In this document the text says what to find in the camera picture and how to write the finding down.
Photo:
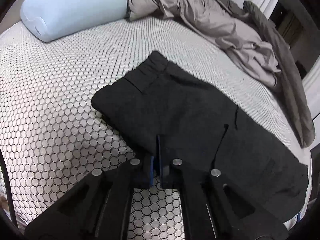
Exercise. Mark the black pants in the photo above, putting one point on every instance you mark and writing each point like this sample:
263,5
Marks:
201,126

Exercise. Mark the white mesh mattress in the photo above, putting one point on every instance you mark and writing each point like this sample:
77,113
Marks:
50,134

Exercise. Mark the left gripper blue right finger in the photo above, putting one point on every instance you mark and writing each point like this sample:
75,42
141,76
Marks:
163,163

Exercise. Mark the grey crumpled sheet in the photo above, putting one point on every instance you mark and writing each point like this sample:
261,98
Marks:
225,25

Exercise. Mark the light blue pillow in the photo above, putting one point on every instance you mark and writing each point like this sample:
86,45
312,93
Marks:
50,20

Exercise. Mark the dark green duvet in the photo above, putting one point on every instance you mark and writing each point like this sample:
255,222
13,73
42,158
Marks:
290,81

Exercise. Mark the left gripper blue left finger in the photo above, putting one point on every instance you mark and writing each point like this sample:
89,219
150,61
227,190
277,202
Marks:
150,170

